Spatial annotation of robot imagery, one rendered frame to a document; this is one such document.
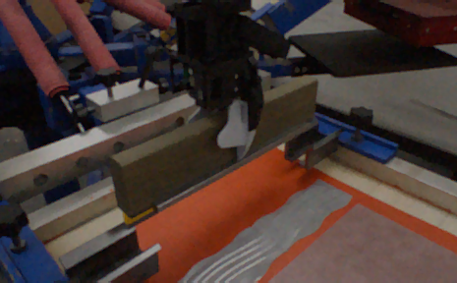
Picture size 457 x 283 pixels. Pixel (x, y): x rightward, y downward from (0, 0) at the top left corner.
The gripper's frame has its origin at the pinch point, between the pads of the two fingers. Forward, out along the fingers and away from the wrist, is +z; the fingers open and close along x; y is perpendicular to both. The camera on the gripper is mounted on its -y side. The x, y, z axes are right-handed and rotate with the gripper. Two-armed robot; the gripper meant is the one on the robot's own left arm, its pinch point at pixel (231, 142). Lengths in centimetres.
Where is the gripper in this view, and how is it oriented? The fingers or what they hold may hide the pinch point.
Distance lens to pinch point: 54.7
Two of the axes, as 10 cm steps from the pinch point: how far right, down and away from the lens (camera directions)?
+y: -7.2, 3.7, -5.9
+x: 7.0, 3.8, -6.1
